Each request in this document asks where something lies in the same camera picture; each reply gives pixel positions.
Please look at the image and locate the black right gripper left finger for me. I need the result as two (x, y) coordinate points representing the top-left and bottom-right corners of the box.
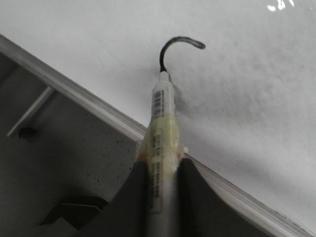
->
(32, 160), (150, 237)

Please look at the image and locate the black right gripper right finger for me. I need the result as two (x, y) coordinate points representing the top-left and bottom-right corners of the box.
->
(178, 158), (270, 237)

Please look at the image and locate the white whiteboard marker pen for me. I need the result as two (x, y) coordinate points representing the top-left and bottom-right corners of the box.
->
(136, 71), (184, 237)

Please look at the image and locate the large white whiteboard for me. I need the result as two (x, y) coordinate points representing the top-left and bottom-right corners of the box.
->
(0, 0), (316, 237)

